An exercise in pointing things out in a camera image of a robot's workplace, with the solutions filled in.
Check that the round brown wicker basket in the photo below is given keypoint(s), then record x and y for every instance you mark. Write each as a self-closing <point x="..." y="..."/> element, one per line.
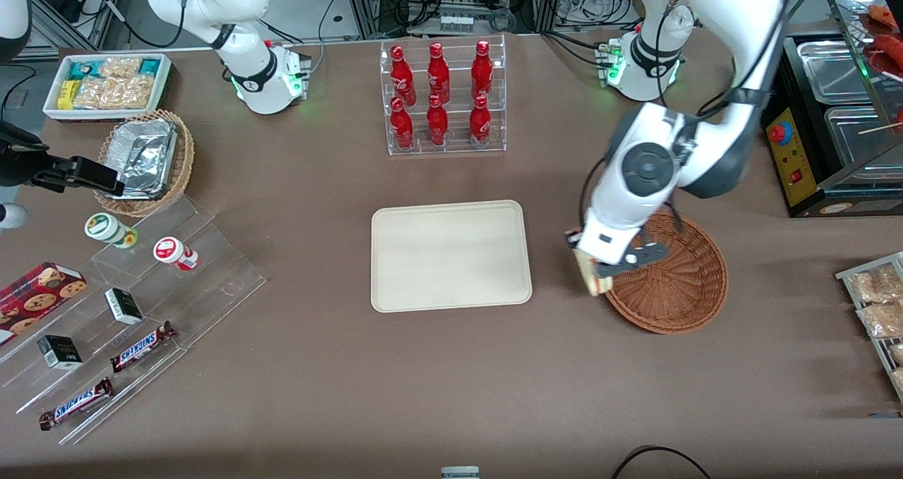
<point x="684" y="288"/>

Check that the black food warmer appliance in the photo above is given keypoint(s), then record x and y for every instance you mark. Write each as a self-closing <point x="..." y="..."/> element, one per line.
<point x="794" y="165"/>

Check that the red emergency stop button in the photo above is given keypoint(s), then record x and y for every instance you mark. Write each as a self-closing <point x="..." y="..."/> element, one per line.
<point x="779" y="133"/>

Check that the triangular sandwich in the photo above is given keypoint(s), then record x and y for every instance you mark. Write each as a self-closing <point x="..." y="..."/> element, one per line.
<point x="589" y="279"/>

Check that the beige rectangular tray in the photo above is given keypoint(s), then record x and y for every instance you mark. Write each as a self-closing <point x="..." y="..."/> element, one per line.
<point x="451" y="257"/>

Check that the green lid yoghurt cup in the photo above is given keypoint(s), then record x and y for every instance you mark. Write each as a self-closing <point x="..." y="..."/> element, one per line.
<point x="104" y="227"/>

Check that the tray of packaged snacks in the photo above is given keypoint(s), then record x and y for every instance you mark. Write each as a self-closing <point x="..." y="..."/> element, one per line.
<point x="878" y="345"/>

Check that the small grey device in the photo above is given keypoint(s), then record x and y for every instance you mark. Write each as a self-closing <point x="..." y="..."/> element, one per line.
<point x="460" y="473"/>

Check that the light wicker basket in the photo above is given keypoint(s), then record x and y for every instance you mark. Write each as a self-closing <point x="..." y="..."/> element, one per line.
<point x="182" y="161"/>

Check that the yellow snack pack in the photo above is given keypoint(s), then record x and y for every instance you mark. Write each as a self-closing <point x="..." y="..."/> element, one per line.
<point x="68" y="94"/>

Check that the bagged pastry snack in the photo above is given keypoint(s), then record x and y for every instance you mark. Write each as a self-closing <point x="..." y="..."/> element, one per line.
<point x="898" y="379"/>
<point x="878" y="283"/>
<point x="882" y="319"/>
<point x="897" y="353"/>

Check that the aluminium foil tray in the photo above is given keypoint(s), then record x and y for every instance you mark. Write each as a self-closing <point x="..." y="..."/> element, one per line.
<point x="141" y="156"/>

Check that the clear acrylic bottle rack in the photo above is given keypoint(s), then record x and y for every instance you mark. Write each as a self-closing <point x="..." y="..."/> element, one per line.
<point x="455" y="147"/>

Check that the white rectangular snack bin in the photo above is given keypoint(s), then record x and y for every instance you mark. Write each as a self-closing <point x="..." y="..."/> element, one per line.
<point x="51" y="108"/>

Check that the white power strip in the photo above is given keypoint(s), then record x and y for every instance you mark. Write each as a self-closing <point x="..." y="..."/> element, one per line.
<point x="456" y="23"/>

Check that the small black carton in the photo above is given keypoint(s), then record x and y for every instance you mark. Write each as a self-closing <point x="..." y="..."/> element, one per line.
<point x="124" y="306"/>
<point x="59" y="352"/>

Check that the red sausage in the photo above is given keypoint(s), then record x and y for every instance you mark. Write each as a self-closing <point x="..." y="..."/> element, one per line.
<point x="890" y="50"/>
<point x="887" y="17"/>

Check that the teal snack pack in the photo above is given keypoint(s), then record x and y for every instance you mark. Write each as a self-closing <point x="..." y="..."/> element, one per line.
<point x="82" y="70"/>
<point x="149" y="67"/>

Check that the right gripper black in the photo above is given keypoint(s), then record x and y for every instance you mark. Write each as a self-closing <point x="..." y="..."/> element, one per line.
<point x="20" y="160"/>

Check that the red lid yoghurt cup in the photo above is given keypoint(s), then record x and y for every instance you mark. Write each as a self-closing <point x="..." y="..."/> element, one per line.
<point x="169" y="250"/>

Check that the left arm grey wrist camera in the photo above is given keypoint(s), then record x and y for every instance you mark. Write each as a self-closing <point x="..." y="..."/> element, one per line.
<point x="635" y="257"/>

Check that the clear bag of crackers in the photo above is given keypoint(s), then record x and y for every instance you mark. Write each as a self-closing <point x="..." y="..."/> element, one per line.
<point x="121" y="67"/>
<point x="95" y="94"/>
<point x="134" y="91"/>

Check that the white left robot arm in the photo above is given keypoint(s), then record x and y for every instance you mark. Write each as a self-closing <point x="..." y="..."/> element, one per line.
<point x="734" y="13"/>

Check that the red cookie box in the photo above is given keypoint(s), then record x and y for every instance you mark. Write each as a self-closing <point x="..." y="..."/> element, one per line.
<point x="35" y="297"/>

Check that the clear acrylic stepped display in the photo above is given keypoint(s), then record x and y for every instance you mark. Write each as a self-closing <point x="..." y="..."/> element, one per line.
<point x="211" y="281"/>

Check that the steel food pan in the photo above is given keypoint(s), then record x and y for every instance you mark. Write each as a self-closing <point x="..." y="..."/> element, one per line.
<point x="832" y="70"/>
<point x="857" y="144"/>

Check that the Snickers chocolate bar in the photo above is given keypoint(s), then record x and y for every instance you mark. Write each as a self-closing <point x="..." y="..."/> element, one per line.
<point x="76" y="403"/>
<point x="141" y="347"/>

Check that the red cola bottle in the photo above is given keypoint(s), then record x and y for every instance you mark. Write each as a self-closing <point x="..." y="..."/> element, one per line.
<point x="482" y="70"/>
<point x="480" y="123"/>
<point x="438" y="73"/>
<point x="437" y="123"/>
<point x="401" y="73"/>
<point x="401" y="126"/>

